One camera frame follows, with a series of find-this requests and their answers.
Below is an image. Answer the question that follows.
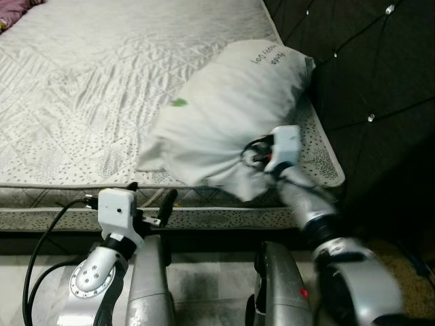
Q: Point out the purple cartoon print blanket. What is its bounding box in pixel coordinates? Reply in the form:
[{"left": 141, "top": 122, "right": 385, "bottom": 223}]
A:
[{"left": 0, "top": 0, "right": 46, "bottom": 34}]

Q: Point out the grey left robot leg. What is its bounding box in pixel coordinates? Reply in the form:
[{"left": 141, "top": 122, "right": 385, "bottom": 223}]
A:
[{"left": 125, "top": 234, "right": 177, "bottom": 326}]

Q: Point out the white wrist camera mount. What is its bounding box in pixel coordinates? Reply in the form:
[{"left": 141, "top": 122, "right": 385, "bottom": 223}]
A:
[
  {"left": 268, "top": 125, "right": 302, "bottom": 175},
  {"left": 97, "top": 187, "right": 145, "bottom": 253}
]

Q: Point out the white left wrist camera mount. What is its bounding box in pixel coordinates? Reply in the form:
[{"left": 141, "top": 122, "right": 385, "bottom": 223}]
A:
[{"left": 97, "top": 187, "right": 145, "bottom": 253}]

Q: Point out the grey robot leg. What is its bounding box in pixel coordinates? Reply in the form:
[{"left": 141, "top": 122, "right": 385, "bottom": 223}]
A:
[
  {"left": 245, "top": 240, "right": 315, "bottom": 326},
  {"left": 125, "top": 234, "right": 177, "bottom": 326}
]

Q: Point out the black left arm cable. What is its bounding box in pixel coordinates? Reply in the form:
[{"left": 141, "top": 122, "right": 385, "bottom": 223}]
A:
[{"left": 22, "top": 196, "right": 100, "bottom": 326}]

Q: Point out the black tufted headboard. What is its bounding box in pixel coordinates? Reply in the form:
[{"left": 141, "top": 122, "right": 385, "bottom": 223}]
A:
[{"left": 262, "top": 0, "right": 435, "bottom": 253}]

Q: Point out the grey right robot leg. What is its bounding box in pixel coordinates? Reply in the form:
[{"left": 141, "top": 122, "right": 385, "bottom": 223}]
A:
[{"left": 245, "top": 240, "right": 315, "bottom": 326}]

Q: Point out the white quilted mattress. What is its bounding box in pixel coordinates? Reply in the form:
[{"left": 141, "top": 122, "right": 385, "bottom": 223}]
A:
[{"left": 0, "top": 0, "right": 347, "bottom": 232}]

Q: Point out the cream pillow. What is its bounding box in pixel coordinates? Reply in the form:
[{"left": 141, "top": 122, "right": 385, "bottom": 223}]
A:
[{"left": 135, "top": 39, "right": 317, "bottom": 203}]

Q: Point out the brown floor rug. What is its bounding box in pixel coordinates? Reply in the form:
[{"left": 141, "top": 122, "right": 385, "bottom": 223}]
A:
[{"left": 366, "top": 236, "right": 435, "bottom": 321}]

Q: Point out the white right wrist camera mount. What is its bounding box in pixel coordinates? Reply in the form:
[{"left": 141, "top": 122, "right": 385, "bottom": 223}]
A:
[{"left": 268, "top": 125, "right": 302, "bottom": 175}]

